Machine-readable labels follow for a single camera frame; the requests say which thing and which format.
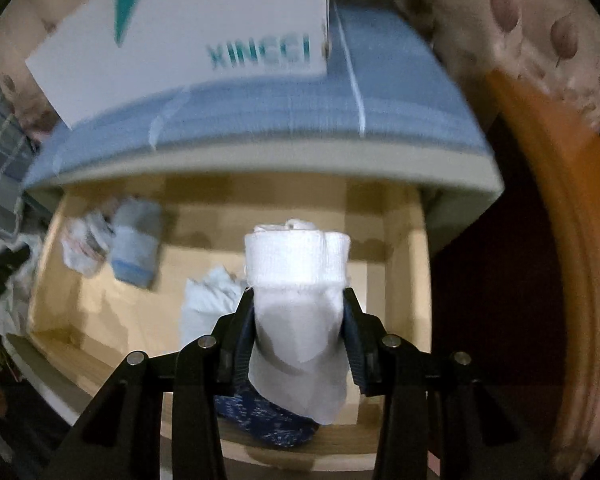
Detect wooden drawer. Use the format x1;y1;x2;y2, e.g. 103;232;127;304
5;172;433;473

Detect white patterned crumpled sock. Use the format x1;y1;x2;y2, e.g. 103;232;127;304
60;210;116;278

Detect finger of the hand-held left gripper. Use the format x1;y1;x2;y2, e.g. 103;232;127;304
0;245;33;321

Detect white cardboard box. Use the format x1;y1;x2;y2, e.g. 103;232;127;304
25;0;331;130

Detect wooden bed frame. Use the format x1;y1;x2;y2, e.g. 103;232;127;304
485;67;600;476

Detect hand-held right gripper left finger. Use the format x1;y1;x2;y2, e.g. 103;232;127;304
42;287;256;480

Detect grey plaid blanket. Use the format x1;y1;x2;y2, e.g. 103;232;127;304
0;55;41;236

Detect blue floral socks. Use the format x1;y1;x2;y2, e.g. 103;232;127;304
107;197;163;291

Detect blue checked cloth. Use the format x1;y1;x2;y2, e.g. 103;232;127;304
22;0;506;211

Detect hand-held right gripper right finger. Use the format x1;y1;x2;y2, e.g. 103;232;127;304
342;287;536;480

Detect dark blue patterned underwear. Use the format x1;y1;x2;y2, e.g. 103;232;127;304
212;385;321;451

